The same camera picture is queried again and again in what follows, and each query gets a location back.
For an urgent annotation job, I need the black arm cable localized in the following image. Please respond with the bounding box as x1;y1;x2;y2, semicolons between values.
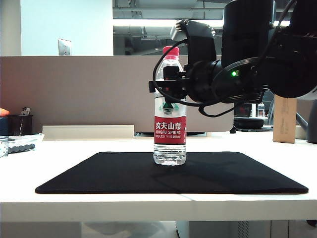
252;0;298;75

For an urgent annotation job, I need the black pen cup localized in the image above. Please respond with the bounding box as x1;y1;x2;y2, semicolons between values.
6;114;34;137

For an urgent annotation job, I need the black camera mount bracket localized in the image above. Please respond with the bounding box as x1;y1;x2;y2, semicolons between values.
185;24;217;66

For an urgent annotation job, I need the white perforated box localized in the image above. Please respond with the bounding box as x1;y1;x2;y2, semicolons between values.
0;140;9;158

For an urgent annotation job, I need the black computer monitor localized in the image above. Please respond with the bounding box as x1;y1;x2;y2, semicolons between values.
233;102;253;118

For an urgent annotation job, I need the plastic bag of dark discs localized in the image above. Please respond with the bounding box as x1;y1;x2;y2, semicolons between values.
0;133;46;156

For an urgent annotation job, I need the dark blue object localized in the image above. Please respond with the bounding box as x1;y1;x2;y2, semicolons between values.
0;116;9;137

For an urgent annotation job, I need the beige desk divider panel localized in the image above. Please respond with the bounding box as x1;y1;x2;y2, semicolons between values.
0;55;235;136

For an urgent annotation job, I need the black round cushion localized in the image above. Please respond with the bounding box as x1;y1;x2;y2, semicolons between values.
233;117;265;130

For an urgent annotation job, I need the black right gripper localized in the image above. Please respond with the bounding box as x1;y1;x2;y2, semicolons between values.
149;59;223;103

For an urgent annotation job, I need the dark grey jug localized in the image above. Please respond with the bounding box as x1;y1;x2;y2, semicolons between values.
296;99;317;145

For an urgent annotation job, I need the black mouse pad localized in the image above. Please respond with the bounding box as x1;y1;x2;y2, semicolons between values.
35;151;309;195

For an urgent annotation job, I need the tall brown cardboard box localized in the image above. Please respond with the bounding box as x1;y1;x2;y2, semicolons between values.
272;95;298;144

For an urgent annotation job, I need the black looped camera cable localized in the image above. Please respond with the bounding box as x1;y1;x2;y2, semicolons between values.
153;39;266;118

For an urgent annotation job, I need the grey office chair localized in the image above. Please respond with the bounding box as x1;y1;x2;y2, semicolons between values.
267;95;275;126

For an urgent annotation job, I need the cream plastic rail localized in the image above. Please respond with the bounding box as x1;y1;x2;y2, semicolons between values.
42;125;135;142

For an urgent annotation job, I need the metal wall switch plate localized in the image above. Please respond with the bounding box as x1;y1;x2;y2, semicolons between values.
58;39;72;57

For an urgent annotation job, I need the clear plastic bottle red label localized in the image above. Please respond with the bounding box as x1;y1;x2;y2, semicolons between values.
153;46;187;166

